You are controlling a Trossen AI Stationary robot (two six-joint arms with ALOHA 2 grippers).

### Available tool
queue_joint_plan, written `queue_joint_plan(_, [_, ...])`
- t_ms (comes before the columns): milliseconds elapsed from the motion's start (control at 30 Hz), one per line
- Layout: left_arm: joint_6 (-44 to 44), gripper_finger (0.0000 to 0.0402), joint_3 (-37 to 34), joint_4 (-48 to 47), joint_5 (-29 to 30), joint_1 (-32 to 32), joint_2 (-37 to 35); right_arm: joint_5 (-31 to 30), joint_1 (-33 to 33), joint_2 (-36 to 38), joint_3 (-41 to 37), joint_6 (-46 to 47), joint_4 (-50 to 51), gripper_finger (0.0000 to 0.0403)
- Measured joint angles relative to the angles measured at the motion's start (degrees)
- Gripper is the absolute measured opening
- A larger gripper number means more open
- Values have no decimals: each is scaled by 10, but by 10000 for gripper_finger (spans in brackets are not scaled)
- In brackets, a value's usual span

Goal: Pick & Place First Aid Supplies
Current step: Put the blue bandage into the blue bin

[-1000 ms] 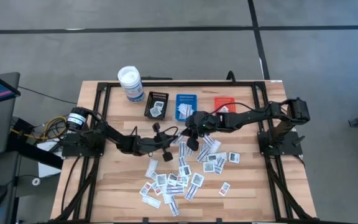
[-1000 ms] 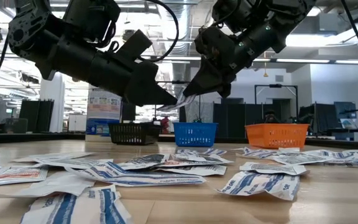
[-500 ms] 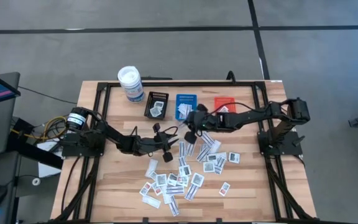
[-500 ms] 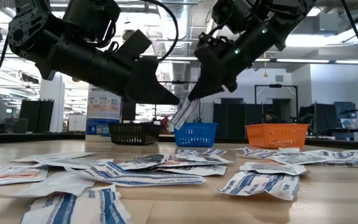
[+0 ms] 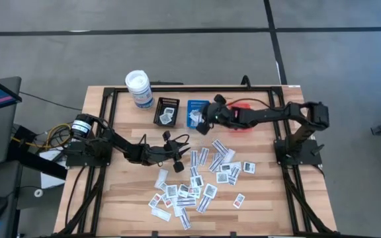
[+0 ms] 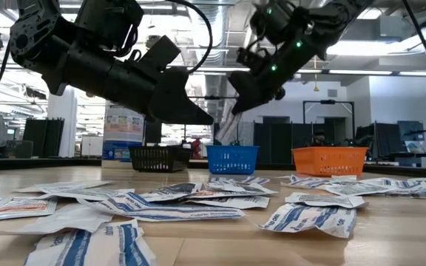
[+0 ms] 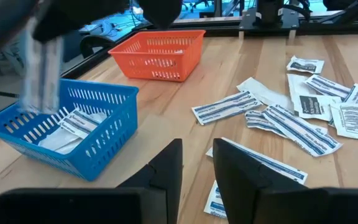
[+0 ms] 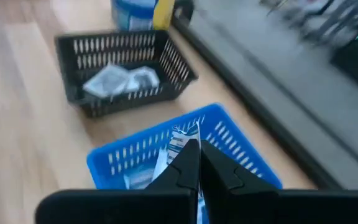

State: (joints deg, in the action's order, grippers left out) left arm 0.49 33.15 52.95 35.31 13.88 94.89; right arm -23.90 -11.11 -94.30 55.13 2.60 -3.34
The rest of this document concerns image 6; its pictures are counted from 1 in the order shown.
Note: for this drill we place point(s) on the silver ventilation duct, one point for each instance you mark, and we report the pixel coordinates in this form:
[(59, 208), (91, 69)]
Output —
[(202, 22)]

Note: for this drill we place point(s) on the orange plastic basket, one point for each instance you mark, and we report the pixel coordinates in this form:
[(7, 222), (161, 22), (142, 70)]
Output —
[(329, 162)]

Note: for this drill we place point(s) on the BZK antiseptic towelette packet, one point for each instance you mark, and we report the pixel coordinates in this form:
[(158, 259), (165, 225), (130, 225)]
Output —
[(344, 177), (176, 190)]

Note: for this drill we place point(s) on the black monitor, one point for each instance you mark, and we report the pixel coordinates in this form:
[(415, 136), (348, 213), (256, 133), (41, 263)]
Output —
[(154, 134)]

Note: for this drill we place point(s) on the white cabinet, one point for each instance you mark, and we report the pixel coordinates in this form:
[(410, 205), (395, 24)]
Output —
[(92, 146)]

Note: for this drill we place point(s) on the blue screen monitor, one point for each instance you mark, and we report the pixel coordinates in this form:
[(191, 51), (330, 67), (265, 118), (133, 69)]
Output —
[(410, 133)]

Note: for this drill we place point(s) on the black partition panels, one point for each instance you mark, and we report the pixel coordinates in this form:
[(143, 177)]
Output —
[(43, 136)]

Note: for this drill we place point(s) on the yellow hanging pendant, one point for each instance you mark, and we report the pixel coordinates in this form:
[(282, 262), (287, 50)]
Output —
[(315, 88)]

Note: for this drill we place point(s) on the ceiling light strip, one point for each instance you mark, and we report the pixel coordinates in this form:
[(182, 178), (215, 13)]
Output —
[(361, 72), (309, 71), (424, 74)]

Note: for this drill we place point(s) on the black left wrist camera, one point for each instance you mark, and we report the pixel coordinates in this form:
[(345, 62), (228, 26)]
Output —
[(109, 22)]

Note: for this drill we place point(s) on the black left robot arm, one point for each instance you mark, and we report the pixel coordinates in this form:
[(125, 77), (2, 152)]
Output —
[(35, 37)]

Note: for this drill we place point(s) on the white building pillar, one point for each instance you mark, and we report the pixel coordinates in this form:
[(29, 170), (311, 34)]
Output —
[(62, 125)]

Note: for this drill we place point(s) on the crumpled blue striped bandage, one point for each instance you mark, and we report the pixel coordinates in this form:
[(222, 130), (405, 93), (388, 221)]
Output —
[(309, 219), (76, 247)]

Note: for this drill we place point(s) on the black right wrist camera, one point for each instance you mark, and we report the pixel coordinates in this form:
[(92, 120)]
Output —
[(279, 22)]

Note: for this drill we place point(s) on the black plastic basket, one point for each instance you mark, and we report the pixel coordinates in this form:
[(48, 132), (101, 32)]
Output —
[(161, 159)]

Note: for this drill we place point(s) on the grey box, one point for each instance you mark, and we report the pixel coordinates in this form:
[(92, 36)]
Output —
[(17, 149)]

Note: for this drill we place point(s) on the black metal rig frame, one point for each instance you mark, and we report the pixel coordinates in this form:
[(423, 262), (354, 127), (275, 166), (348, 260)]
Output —
[(327, 101)]

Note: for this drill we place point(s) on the blue plastic basket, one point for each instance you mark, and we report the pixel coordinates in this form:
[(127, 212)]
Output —
[(232, 159)]

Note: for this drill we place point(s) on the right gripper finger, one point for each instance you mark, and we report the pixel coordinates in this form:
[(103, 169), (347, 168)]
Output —
[(237, 79), (251, 94)]

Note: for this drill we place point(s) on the white wipes canister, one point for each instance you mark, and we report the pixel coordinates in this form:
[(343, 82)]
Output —
[(124, 140)]

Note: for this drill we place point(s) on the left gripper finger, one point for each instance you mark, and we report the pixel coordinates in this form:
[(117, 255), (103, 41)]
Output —
[(179, 112), (179, 83)]

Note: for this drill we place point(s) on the plain white bandage wrapper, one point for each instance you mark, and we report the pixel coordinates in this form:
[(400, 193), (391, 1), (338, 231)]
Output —
[(61, 219)]

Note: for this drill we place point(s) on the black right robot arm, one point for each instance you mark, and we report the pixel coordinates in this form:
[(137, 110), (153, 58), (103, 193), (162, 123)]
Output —
[(338, 14)]

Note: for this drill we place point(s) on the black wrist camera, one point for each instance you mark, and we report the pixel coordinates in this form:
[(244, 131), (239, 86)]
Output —
[(279, 22), (109, 22)]

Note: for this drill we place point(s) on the square wall vent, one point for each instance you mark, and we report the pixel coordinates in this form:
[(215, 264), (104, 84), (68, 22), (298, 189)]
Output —
[(332, 93)]

